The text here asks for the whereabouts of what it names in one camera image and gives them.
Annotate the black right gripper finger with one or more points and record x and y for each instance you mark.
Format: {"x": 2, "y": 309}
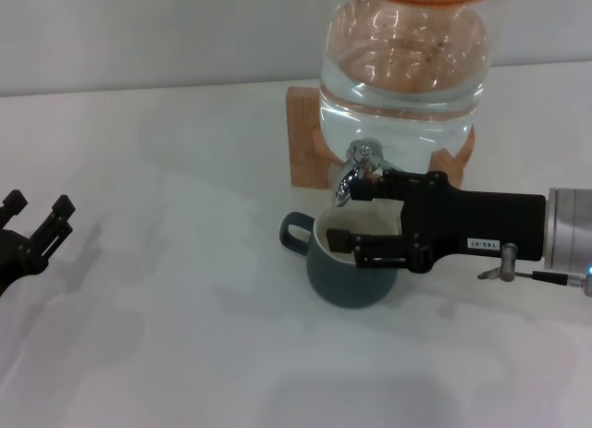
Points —
{"x": 374, "y": 250}
{"x": 393, "y": 187}

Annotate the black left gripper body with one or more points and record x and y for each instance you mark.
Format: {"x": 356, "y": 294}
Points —
{"x": 14, "y": 259}

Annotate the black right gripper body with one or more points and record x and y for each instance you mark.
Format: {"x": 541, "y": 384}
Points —
{"x": 481, "y": 224}

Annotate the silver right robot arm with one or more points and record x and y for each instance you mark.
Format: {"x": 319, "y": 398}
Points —
{"x": 571, "y": 234}

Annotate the clear glass water dispenser jar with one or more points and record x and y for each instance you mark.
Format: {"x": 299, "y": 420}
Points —
{"x": 402, "y": 77}

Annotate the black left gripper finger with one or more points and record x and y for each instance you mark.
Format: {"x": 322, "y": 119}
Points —
{"x": 51, "y": 224}
{"x": 13, "y": 204}

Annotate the dark grey ceramic cup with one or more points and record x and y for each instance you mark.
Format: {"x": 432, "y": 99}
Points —
{"x": 351, "y": 284}

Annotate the chrome faucet with lever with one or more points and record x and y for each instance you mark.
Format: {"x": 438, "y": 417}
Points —
{"x": 351, "y": 174}

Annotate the wooden dispenser stand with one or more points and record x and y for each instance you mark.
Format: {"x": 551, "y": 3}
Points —
{"x": 303, "y": 137}

